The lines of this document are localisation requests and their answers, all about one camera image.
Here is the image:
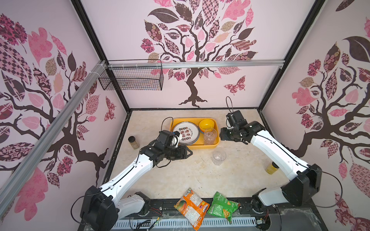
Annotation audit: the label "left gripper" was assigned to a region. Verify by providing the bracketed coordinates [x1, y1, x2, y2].
[164, 145, 193, 161]

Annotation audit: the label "clear cup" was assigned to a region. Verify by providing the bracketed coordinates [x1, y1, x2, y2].
[212, 149, 227, 166]
[203, 129, 217, 145]

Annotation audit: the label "yellow bowl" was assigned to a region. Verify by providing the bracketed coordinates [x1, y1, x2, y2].
[198, 118, 215, 133]

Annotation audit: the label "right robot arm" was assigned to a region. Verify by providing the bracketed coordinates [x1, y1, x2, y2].
[220, 110, 322, 212]

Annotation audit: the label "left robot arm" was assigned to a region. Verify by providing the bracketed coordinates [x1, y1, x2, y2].
[80, 130, 193, 231]

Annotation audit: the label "yellow plastic bin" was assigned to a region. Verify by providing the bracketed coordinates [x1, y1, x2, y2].
[171, 117, 220, 150]

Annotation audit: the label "black-capped bottle left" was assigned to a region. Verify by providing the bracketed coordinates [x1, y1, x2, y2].
[128, 136, 140, 150]

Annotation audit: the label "yellow jar black lid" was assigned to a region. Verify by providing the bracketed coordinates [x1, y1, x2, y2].
[265, 162, 279, 175]

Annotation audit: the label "orange snack bag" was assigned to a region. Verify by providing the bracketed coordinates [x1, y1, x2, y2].
[174, 188, 210, 231]

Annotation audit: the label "green snack bag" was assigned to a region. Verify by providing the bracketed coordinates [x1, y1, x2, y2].
[207, 192, 241, 224]

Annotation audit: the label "white vent grille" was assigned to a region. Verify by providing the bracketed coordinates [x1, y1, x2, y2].
[112, 217, 257, 231]

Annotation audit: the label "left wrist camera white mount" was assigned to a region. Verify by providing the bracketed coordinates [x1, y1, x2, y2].
[171, 131, 181, 147]

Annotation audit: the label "black wire basket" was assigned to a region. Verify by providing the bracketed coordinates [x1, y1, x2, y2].
[98, 59, 164, 91]

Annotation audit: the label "aluminium rail bar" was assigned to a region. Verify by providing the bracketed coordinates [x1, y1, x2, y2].
[1, 59, 285, 215]

